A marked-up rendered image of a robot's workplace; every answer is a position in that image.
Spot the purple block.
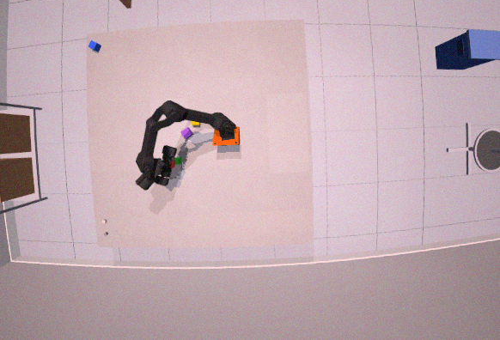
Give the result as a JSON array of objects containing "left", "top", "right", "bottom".
[{"left": 180, "top": 127, "right": 193, "bottom": 139}]

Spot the small blue block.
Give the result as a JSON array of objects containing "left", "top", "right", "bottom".
[{"left": 88, "top": 40, "right": 101, "bottom": 52}]

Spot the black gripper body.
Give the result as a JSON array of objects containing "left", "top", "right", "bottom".
[{"left": 155, "top": 145, "right": 177, "bottom": 186}]

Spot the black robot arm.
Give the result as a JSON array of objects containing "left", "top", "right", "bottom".
[{"left": 135, "top": 100, "right": 236, "bottom": 191}]

